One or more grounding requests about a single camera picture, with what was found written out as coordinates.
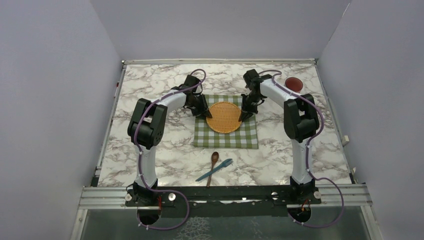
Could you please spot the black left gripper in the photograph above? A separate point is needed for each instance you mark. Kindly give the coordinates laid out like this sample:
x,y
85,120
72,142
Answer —
x,y
204,111

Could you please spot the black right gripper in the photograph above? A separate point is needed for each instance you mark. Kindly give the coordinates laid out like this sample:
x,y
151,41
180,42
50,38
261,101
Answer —
x,y
246,112

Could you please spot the orange woven plate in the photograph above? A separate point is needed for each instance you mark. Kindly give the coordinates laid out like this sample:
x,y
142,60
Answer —
x,y
225,117

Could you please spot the green white checkered cloth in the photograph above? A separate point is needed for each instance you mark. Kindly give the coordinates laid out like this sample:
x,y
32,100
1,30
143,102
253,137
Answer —
x,y
245,137

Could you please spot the brown handled utensil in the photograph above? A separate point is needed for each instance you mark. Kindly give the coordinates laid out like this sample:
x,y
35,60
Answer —
x,y
214,160

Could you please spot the blue handled utensil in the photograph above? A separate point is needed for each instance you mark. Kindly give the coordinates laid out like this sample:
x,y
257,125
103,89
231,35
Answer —
x,y
224,164

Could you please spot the pink ceramic mug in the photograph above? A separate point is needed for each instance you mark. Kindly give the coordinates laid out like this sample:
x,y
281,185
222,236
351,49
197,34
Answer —
x,y
294,84

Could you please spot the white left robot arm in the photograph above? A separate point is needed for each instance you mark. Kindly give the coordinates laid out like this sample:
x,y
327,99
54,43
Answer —
x,y
147,126

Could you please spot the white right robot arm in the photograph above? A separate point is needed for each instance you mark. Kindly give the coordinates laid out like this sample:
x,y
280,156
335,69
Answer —
x,y
300,121

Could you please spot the aluminium mounting rail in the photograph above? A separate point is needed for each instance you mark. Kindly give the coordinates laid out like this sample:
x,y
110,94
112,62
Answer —
x,y
325,195

